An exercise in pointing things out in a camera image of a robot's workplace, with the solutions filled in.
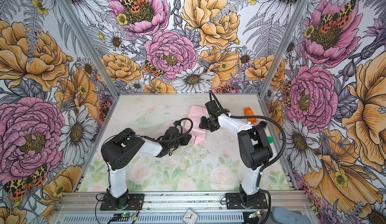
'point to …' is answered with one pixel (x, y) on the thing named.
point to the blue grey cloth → (283, 216)
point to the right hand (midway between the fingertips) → (202, 130)
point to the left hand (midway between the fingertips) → (190, 139)
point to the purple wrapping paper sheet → (195, 114)
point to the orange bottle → (248, 112)
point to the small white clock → (190, 217)
